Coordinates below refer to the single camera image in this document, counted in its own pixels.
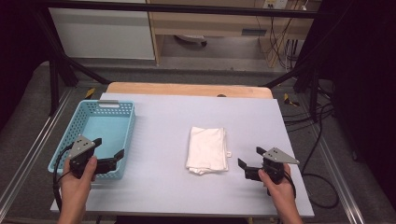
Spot black horizontal frame bar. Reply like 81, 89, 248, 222
38, 0, 319, 20

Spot office chair base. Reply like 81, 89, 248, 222
173, 34, 208, 48

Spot black metal stand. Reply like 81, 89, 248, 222
262, 12, 340, 123
32, 8, 112, 117

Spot person's right hand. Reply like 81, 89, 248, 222
257, 163, 297, 208

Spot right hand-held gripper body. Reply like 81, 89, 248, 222
244, 147, 301, 185

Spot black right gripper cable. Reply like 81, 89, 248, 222
282, 170, 297, 200

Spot white cabinet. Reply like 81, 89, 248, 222
48, 0, 156, 61

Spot black floor cable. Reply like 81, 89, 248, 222
281, 102, 341, 210

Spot hanging yellow and black cables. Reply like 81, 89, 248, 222
255, 15, 302, 70

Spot person's left hand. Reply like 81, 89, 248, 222
58, 156, 98, 204

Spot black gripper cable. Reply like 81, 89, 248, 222
51, 145, 76, 213
282, 170, 297, 200

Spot white table board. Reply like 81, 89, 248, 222
50, 92, 316, 218

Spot light wooden desk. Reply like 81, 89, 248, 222
146, 0, 322, 67

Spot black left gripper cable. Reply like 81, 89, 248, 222
51, 145, 76, 213

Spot white cloth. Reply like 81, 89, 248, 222
185, 126, 233, 175

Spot light blue plastic basket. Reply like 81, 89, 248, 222
47, 99, 137, 181

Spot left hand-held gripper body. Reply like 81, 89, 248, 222
68, 134, 110, 180

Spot aluminium floor rail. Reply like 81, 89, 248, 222
306, 122, 366, 224
0, 88, 75, 216

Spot wooden table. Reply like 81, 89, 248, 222
106, 81, 275, 100

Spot white power strip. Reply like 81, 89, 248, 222
262, 0, 290, 10

